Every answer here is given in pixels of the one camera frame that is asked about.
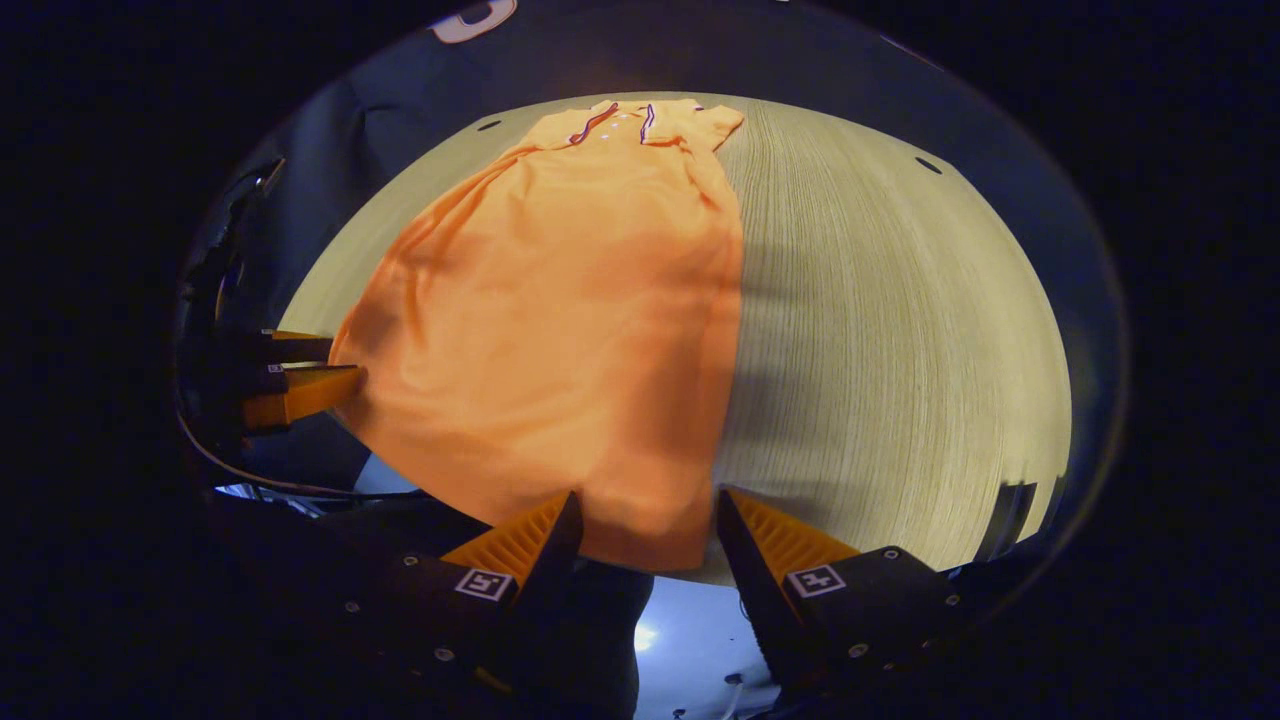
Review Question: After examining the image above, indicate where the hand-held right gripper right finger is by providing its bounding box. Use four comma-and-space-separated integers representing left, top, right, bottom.
715, 487, 966, 716

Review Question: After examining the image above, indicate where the orange T-shirt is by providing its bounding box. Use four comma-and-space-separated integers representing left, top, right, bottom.
328, 98, 748, 574

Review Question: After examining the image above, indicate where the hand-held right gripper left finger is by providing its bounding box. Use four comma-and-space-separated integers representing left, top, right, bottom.
330, 490, 586, 720

